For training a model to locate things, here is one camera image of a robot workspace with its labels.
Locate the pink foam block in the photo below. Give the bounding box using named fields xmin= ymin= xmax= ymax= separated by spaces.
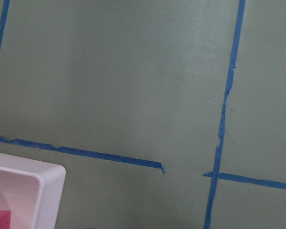
xmin=0 ymin=210 xmax=11 ymax=229

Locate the pink plastic bin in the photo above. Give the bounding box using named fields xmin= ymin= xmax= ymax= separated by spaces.
xmin=0 ymin=153 xmax=66 ymax=229

